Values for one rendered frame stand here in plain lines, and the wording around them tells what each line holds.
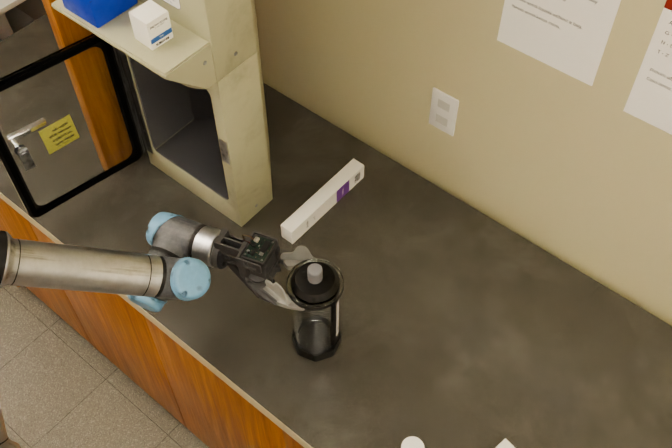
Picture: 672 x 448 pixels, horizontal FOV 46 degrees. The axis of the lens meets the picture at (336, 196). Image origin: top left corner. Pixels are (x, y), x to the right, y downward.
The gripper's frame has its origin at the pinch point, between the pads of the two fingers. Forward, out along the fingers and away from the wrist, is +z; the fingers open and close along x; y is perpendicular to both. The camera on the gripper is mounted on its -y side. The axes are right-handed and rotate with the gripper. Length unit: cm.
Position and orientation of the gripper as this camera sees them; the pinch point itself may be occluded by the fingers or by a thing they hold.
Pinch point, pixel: (313, 288)
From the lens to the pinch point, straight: 152.3
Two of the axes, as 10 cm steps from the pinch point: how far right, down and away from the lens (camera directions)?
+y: -0.7, -6.4, -7.6
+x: 4.2, -7.1, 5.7
